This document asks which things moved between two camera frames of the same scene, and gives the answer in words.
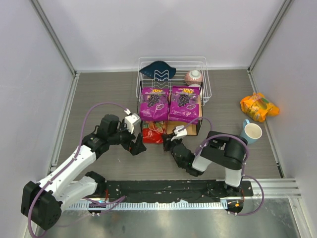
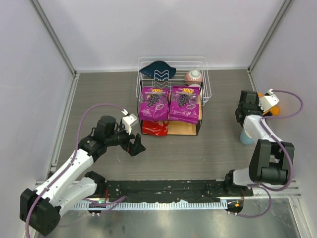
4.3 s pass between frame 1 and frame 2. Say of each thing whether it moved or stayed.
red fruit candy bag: moved
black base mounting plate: stayed
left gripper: stayed
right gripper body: moved
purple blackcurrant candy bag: stayed
